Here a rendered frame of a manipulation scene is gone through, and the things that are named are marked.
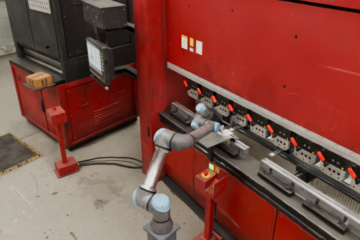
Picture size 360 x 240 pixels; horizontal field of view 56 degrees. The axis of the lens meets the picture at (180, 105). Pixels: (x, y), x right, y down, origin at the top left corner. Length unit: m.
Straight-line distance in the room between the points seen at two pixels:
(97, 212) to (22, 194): 0.90
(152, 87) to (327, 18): 1.86
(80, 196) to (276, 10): 2.75
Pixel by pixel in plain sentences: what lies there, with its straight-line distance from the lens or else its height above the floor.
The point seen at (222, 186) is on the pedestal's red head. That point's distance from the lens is 2.76.
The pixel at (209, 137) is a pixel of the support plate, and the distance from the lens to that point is 2.83.
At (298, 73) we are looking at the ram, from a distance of 2.21.
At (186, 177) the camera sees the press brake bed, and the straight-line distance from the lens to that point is 3.44.
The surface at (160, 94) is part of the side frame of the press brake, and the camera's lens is 3.43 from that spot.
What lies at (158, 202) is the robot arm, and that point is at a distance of 2.21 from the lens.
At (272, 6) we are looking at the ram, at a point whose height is 2.10.
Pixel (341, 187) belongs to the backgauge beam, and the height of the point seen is 0.93.
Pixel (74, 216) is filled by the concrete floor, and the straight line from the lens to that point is 3.70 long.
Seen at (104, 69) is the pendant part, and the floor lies 1.39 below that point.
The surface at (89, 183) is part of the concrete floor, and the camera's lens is 4.07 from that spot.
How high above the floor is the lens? 2.47
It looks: 26 degrees down
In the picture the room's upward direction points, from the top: straight up
